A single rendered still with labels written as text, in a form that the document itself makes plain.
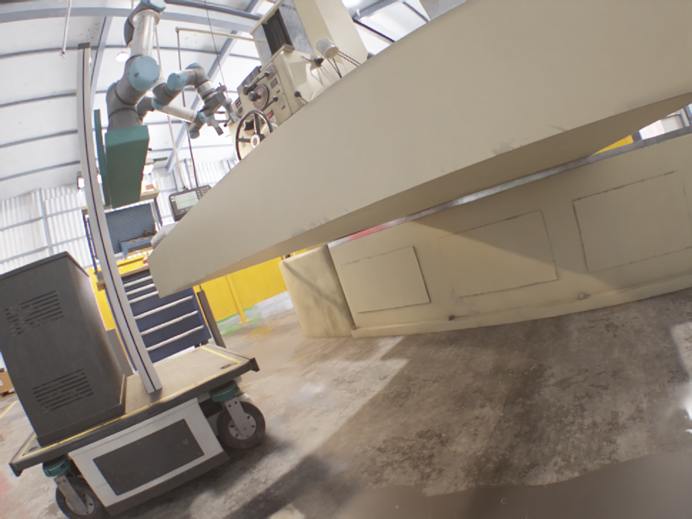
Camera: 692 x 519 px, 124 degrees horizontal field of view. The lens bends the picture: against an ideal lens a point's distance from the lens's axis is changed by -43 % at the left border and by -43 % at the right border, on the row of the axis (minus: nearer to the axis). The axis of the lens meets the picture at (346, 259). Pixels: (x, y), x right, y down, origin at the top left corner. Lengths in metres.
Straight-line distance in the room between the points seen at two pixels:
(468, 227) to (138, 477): 1.56
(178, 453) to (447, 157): 1.02
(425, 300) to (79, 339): 1.48
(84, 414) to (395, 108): 1.08
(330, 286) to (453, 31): 1.86
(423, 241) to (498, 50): 1.39
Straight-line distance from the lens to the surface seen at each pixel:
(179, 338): 2.88
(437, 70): 0.23
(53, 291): 1.09
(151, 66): 1.20
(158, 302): 2.88
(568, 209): 1.38
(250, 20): 7.35
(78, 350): 1.07
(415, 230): 1.56
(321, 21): 2.95
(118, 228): 3.47
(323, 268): 1.99
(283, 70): 2.11
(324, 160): 0.27
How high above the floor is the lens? 0.58
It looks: 3 degrees down
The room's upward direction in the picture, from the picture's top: 19 degrees counter-clockwise
